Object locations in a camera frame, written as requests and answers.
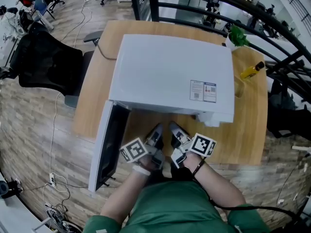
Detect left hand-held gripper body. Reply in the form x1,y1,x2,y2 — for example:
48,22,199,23
119,137,166,171

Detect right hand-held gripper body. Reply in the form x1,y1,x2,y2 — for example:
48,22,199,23
171,133,217,169

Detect person's left forearm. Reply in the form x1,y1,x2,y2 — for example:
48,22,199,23
100,170,148,224

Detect person's right forearm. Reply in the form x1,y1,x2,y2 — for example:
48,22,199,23
193,164,246,211

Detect person's left hand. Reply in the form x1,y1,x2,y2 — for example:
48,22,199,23
138,155,157,172

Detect person's right hand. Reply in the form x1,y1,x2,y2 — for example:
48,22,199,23
182,152,202,169

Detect white wristband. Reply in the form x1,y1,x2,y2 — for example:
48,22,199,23
132,165,151,177

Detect white microwave door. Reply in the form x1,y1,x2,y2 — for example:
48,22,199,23
87,100,132,193

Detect person's dark trousers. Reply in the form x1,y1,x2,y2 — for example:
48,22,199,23
145,163,195,186

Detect person's green shirt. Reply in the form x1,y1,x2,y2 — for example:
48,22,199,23
82,181,270,233

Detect white microwave oven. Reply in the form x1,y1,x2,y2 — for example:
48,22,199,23
108,34,236,127

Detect yellow bottle with black cap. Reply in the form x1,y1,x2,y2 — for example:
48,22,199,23
240,61,265,80

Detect black draped office chair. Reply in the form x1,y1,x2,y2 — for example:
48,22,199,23
266,79,311,140

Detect green plant in white pot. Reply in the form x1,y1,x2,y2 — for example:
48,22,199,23
225,24,251,52

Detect black mesh office chair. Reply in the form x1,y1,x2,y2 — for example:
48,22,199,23
9,29,104,108

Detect black metal railing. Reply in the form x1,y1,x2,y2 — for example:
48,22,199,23
127,0,311,104

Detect black round device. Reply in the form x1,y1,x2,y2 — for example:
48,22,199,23
0,180,24,200

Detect plain white desk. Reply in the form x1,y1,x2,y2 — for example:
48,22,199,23
0,176,58,233

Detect dark rounded chair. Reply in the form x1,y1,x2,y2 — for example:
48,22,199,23
28,21,49,35

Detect cluttered white desk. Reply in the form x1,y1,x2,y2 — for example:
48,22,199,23
0,11,29,67

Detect blue chair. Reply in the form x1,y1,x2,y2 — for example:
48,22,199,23
33,0,55,19

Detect black wrist strap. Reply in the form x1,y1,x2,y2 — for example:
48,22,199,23
191,158,206,177

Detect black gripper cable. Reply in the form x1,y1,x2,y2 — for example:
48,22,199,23
208,198,302,228

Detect white floor cable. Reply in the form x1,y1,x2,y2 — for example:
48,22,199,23
48,0,93,174

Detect black microwave power cable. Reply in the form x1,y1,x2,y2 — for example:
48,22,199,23
96,42,119,60

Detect tangled floor cables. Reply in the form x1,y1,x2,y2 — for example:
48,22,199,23
34,182,73,228

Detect white plug with thin cable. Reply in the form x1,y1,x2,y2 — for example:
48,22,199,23
276,168,298,206

